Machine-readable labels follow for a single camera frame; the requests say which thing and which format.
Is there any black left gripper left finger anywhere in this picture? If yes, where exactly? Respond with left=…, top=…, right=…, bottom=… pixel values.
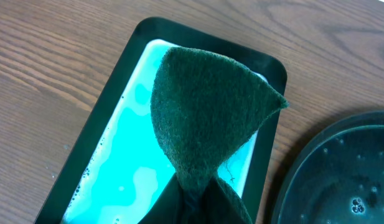
left=138, top=174, right=184, bottom=224

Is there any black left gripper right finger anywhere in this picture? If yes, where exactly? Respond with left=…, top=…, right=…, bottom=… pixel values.
left=199, top=177, right=246, bottom=224

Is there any green yellow scrub sponge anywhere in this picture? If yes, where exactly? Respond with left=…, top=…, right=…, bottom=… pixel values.
left=150, top=46, right=289, bottom=224

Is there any black rectangular soap tray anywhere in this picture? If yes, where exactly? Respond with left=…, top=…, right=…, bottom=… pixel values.
left=36, top=17, right=287, bottom=223

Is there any round black serving tray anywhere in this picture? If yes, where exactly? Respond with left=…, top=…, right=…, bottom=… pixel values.
left=270, top=111, right=384, bottom=224

